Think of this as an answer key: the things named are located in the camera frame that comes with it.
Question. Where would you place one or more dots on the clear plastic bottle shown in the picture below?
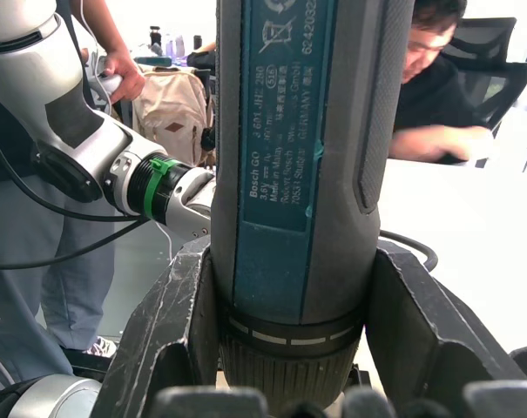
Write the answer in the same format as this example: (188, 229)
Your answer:
(169, 44)

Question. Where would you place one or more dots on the beige canvas backpack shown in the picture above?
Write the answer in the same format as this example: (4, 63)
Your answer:
(171, 109)

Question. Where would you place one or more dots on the silver robot body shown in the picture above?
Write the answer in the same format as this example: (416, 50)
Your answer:
(54, 398)

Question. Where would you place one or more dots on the black mesh office chair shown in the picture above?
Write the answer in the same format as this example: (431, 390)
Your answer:
(485, 82)

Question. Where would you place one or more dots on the seated man in black shirt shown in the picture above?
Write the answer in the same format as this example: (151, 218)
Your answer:
(428, 100)

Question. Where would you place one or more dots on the standing person in grey trousers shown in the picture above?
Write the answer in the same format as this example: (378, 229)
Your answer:
(58, 278)

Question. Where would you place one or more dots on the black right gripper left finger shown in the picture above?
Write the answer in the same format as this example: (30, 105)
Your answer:
(158, 313)

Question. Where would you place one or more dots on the standing person's bare hand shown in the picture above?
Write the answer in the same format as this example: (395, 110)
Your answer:
(126, 80)

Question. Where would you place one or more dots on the grey trousers with white print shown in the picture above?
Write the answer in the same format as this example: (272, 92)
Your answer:
(15, 331)

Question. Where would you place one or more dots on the white sneaker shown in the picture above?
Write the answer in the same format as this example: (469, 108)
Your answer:
(103, 347)

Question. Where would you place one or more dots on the black bottle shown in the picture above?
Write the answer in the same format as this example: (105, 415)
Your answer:
(154, 37)

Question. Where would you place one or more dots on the white handheld controller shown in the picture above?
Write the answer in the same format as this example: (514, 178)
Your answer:
(110, 83)

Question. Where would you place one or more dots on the blue grey Bosch electric screwdriver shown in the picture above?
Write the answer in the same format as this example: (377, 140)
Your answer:
(289, 174)

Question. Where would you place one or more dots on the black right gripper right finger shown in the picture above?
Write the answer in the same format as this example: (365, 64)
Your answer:
(415, 313)

